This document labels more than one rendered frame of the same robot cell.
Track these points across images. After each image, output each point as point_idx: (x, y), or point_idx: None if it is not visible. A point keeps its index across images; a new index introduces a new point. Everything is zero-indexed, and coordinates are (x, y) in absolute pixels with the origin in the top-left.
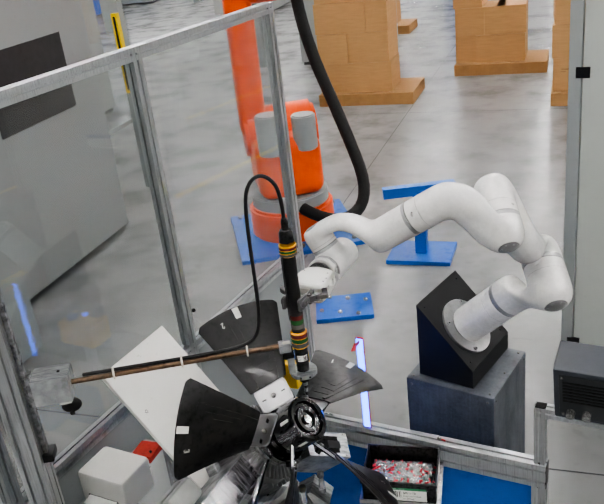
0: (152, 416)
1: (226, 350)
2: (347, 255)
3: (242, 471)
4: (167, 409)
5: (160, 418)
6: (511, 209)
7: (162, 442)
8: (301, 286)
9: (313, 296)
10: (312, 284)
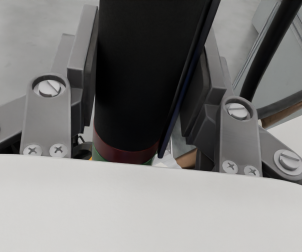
0: None
1: (284, 98)
2: None
3: (157, 153)
4: None
5: None
6: None
7: (273, 128)
8: (167, 167)
9: (13, 103)
10: (42, 184)
